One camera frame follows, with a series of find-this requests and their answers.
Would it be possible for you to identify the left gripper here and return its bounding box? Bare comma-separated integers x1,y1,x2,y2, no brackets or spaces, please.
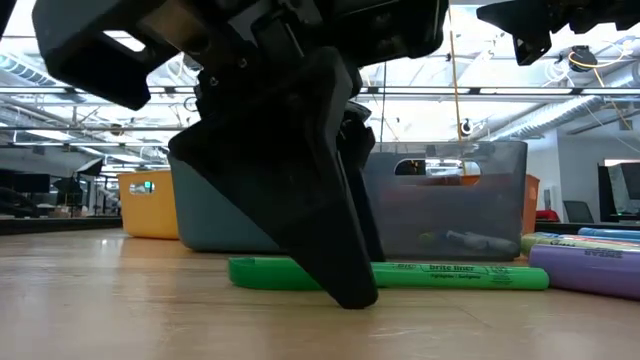
32,0,449,111

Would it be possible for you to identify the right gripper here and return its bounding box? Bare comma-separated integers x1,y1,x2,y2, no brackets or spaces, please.
477,0,640,66

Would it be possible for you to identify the purple highlighter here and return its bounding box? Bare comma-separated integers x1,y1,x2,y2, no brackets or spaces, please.
528,243,640,302

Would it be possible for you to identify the blue highlighter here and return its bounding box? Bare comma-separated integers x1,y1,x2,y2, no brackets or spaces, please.
577,227,640,239

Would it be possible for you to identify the teal plastic bin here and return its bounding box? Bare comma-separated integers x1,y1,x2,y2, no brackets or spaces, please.
167,152,286,254

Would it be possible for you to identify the grey translucent plastic bin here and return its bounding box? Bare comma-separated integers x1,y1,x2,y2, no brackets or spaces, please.
362,140,529,263

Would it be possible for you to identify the yellow plastic bin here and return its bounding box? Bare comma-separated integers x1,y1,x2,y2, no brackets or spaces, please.
118,170,180,240

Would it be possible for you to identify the computer monitor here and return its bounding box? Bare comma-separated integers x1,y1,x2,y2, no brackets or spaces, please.
597,158,640,216

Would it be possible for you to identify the grey office chair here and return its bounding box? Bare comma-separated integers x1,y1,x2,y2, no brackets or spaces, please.
563,199,596,224

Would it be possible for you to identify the black ceiling cable reel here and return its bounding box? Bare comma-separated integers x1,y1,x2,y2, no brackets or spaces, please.
567,44,599,74

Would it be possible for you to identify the yellow hanging cord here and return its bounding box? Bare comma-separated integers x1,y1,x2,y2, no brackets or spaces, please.
447,4,464,144

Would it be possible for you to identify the silver ventilation duct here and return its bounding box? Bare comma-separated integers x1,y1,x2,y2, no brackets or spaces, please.
492,94,609,142

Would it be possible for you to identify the black hanging cord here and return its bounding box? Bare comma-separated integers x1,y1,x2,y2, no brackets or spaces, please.
380,62,389,142

